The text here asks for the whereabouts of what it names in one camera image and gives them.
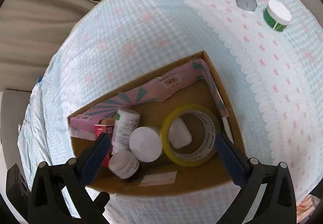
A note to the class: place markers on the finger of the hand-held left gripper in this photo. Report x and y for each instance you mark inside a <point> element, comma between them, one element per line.
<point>103,198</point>

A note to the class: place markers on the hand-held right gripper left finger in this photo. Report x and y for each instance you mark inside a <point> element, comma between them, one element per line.
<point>97,155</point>

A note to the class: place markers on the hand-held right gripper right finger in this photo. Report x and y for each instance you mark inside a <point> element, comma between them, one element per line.
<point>229,160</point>

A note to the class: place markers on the small dark jar white label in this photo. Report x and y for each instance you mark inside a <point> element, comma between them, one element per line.
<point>122,163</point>

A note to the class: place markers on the small red box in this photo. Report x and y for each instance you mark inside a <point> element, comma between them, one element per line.
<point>103,129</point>

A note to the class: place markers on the white pill bottle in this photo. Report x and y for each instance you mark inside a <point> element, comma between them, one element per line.
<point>123,123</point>

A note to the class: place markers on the white lid round jar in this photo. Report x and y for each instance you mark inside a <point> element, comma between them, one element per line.
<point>145,143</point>

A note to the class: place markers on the yellow tape roll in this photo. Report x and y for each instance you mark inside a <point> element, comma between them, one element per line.
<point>200,115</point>

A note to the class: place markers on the white earbuds case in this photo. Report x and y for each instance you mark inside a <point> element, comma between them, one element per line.
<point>179,134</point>

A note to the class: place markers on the brown cardboard box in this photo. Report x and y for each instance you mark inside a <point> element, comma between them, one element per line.
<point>151,112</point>

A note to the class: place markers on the crumpled light blue quilt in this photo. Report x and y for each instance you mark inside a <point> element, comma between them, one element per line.
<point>40,117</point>

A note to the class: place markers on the peach cloth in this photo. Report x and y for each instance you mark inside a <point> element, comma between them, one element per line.
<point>307,210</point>

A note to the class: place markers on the beige curtain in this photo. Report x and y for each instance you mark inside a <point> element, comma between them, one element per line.
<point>37,24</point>

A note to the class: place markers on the blue checked bed sheet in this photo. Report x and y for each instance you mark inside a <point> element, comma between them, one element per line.
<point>176,24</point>

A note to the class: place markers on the green jar white lid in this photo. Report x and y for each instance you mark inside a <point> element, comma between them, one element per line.
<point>277,11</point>

